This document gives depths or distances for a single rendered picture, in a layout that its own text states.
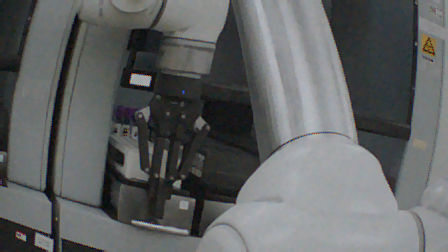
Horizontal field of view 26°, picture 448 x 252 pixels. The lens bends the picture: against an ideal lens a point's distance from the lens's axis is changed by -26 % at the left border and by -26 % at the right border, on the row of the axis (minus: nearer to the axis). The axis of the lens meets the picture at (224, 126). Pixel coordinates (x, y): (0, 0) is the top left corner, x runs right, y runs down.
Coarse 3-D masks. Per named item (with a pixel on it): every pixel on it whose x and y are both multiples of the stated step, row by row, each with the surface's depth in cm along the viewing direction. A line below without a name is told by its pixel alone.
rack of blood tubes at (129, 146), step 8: (112, 136) 219; (120, 136) 224; (128, 136) 228; (112, 144) 215; (120, 144) 208; (128, 144) 210; (136, 144) 214; (152, 144) 221; (128, 152) 201; (136, 152) 201; (112, 160) 213; (120, 160) 218; (128, 160) 201; (136, 160) 201; (120, 168) 206; (128, 168) 201; (136, 168) 201; (128, 176) 201; (136, 176) 201; (144, 176) 202; (160, 176) 203; (176, 184) 203
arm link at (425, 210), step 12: (444, 180) 107; (432, 192) 107; (444, 192) 105; (420, 204) 109; (432, 204) 106; (444, 204) 104; (420, 216) 104; (432, 216) 104; (444, 216) 104; (432, 228) 102; (444, 228) 102; (432, 240) 101; (444, 240) 101
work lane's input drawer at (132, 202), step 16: (112, 176) 206; (112, 192) 203; (128, 192) 197; (144, 192) 198; (176, 192) 200; (128, 208) 198; (144, 208) 198; (176, 208) 200; (192, 208) 201; (144, 224) 194; (160, 224) 199; (176, 224) 200
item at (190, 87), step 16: (160, 80) 194; (176, 80) 193; (192, 80) 193; (160, 96) 195; (176, 96) 193; (192, 96) 194; (160, 112) 195; (176, 112) 196; (192, 112) 196; (160, 128) 195
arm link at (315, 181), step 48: (240, 0) 121; (288, 0) 118; (288, 48) 114; (288, 96) 110; (336, 96) 111; (288, 144) 108; (336, 144) 104; (240, 192) 107; (288, 192) 100; (336, 192) 100; (384, 192) 103; (240, 240) 96; (288, 240) 95; (336, 240) 96; (384, 240) 98
